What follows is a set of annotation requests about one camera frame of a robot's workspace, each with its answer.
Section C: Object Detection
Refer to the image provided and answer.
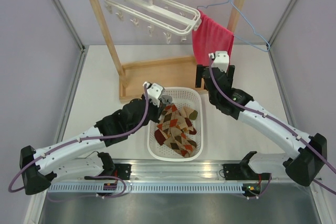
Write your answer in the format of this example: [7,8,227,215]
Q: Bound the argyle sock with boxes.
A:
[157,103,188,135]
[164,127,197,158]

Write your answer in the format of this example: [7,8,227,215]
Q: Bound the beige striped sock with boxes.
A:
[154,105,199,146]
[186,124,197,135]

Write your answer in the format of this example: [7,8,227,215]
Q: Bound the grey sock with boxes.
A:
[160,94,173,106]

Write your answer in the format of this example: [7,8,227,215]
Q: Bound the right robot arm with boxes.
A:
[195,65,327,187]

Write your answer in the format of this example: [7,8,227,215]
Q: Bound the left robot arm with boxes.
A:
[18,95,172,195]

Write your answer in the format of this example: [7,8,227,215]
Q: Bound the white clip sock hanger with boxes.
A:
[104,0,202,44]

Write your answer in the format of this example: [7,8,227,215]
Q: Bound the wooden clothes rack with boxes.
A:
[89,0,245,103]

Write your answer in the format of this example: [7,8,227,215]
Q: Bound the white perforated plastic basket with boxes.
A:
[147,87,204,162]

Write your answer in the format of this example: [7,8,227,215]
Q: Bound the pink towel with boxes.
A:
[192,11,234,66]

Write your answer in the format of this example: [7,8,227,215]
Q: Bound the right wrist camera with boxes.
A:
[208,51,230,73]

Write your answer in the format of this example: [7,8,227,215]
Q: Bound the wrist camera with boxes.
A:
[143,81,165,107]
[208,51,230,73]

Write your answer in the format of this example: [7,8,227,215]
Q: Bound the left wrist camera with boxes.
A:
[143,81,165,107]

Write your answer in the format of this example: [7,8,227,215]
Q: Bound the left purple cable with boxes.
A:
[7,87,150,203]

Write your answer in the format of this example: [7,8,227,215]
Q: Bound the purple cable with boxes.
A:
[7,87,150,203]
[208,55,336,188]

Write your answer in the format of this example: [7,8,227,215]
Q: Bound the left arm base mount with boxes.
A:
[84,152,131,180]

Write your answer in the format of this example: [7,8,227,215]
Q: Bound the blue wire hanger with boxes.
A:
[196,0,271,52]

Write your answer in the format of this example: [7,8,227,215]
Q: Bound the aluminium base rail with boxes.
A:
[68,157,293,183]

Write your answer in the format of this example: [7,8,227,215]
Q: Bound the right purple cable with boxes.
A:
[208,55,336,188]

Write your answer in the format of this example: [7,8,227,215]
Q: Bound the white slotted cable duct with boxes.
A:
[48,182,245,194]

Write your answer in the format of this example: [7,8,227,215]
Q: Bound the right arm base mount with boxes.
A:
[222,151,272,200]

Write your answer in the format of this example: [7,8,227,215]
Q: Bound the right aluminium frame post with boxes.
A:
[267,0,298,50]

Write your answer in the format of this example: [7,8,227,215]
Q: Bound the aluminium frame post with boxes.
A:
[267,0,298,50]
[51,0,85,52]

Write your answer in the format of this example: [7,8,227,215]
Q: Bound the left aluminium frame post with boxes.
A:
[51,0,85,52]

